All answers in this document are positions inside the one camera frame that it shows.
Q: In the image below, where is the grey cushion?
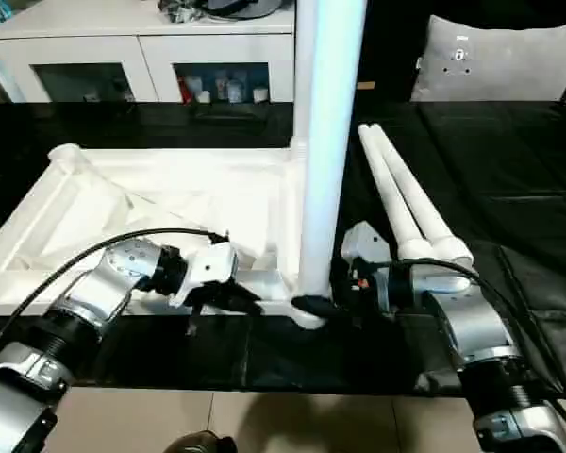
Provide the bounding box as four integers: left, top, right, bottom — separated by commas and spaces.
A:
410, 13, 566, 103

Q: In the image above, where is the black mat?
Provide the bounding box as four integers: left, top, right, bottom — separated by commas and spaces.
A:
0, 99, 566, 397

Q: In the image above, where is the black cabinet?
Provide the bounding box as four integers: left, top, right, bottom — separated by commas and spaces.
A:
358, 0, 433, 103

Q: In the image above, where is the white cabinet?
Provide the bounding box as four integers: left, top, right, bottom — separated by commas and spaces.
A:
0, 8, 296, 104

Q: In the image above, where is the dark clutter pile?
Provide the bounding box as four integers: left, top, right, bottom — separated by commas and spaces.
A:
158, 0, 208, 25

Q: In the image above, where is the dark bag on cabinet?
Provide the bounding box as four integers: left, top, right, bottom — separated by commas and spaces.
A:
207, 0, 282, 20

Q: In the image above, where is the white plastic table leg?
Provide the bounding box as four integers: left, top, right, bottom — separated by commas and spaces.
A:
290, 0, 313, 164
295, 0, 369, 297
370, 123, 475, 265
358, 125, 433, 261

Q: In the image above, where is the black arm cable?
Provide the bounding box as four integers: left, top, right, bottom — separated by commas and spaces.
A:
0, 228, 230, 364
358, 260, 566, 411

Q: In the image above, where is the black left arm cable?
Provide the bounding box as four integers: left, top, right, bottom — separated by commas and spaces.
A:
0, 228, 230, 364

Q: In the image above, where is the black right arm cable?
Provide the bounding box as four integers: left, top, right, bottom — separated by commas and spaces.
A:
358, 260, 566, 411

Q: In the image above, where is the dark robot left foot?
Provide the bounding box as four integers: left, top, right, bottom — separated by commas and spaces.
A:
169, 431, 237, 453

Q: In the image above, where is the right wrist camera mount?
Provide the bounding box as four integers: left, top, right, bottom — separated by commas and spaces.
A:
341, 221, 391, 312

